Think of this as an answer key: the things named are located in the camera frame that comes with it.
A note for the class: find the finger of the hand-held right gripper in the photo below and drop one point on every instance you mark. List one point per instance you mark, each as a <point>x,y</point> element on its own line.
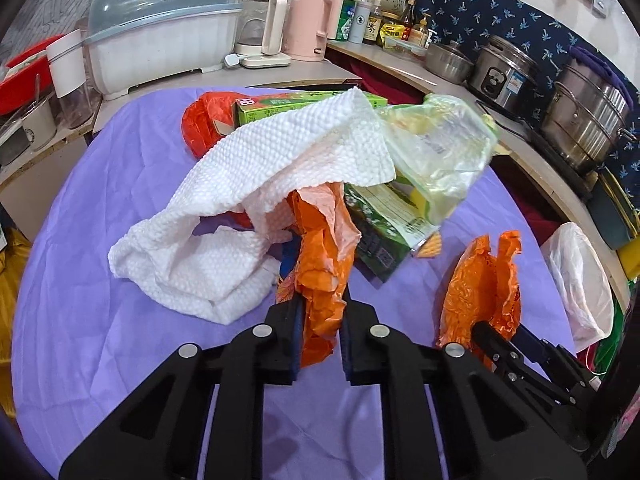
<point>492,342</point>
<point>537,342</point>

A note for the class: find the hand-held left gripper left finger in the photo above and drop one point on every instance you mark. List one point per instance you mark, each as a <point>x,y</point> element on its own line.
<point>298,345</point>

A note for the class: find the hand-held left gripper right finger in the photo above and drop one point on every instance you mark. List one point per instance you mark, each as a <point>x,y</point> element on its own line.
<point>345,355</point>

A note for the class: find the long orange plastic wrapper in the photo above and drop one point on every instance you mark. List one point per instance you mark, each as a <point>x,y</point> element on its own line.
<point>320,280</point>

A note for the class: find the bin with white liner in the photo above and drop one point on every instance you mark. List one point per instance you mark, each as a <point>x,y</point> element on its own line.
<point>575,280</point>

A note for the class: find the green yellow packet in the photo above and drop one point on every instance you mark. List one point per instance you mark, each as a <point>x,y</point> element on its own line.
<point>380,230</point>

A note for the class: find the green drink carton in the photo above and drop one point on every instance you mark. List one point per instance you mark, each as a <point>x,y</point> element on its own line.
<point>280,107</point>

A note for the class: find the red-orange plastic bag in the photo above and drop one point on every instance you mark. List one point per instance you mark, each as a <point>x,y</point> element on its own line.
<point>205,125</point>

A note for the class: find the dark green tray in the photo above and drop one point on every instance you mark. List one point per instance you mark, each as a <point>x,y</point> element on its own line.
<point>607,220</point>

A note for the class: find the black induction cooker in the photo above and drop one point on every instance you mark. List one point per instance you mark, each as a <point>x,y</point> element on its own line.
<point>570,172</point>

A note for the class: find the purple tablecloth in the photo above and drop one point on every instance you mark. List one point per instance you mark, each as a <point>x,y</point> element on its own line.
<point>125,360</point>

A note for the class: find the white paper towel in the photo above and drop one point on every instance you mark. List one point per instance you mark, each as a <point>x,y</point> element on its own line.
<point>280,160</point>

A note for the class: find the clear plastic bag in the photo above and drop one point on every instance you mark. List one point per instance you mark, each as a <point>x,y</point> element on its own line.
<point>440,155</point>

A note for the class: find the curved wooden counter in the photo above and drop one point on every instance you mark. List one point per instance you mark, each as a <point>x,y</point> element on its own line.
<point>515,145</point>

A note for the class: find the large steel steamer pot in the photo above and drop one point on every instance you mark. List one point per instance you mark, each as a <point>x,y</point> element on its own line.
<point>580,120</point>

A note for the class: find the steel rice cooker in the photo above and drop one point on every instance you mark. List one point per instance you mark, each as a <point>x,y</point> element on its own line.
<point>505,80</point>

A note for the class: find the small steel pot with lid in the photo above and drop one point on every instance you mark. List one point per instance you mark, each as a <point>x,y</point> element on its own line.
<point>447,65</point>

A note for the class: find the white power plug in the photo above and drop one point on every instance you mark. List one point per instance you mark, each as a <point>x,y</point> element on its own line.
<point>232,60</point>

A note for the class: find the clear food container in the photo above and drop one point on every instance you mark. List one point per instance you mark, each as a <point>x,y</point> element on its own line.
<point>410,50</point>

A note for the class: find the yellow cap bottle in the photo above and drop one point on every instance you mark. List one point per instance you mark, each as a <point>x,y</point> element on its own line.
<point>419,35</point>

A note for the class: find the pink electric kettle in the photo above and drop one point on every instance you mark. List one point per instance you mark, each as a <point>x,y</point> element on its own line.
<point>305,25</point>

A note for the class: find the white glass kettle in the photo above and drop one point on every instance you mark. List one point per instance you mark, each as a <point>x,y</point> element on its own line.
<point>272,25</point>

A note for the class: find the green canister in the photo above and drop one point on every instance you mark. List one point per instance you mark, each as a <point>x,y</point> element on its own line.
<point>342,22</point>

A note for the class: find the yellow jar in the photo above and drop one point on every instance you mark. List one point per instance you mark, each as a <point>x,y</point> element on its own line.
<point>392,32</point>

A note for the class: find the dark sauce bottle white label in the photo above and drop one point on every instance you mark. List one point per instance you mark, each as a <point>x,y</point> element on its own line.
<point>372,27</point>

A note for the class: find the blue patterned cloth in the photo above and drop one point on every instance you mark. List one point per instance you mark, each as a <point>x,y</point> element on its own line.
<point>475,10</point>

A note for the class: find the brown sauce bottle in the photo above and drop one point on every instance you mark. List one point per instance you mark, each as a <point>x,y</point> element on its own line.
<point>408,20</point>

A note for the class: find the white dish drainer grey lid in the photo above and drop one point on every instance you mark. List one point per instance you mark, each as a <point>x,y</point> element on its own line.
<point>150,45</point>

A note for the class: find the white blender cup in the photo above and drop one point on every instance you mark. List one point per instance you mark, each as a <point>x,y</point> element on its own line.
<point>67,70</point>

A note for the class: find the red plastic basin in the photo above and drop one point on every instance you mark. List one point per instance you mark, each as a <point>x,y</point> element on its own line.
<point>30,60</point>

